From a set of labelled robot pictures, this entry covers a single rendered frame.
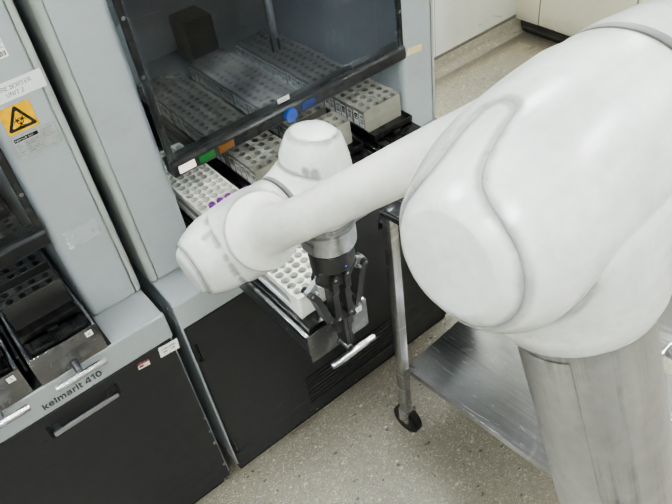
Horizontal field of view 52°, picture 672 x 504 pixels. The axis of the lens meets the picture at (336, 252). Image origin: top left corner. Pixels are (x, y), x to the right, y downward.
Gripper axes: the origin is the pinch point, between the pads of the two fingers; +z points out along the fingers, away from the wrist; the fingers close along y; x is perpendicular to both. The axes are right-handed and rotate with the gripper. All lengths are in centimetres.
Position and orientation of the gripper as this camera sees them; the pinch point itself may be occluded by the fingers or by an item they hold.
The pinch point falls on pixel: (343, 326)
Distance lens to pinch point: 123.2
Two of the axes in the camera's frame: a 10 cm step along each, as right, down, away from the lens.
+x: 6.2, 4.8, -6.2
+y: -7.8, 4.9, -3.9
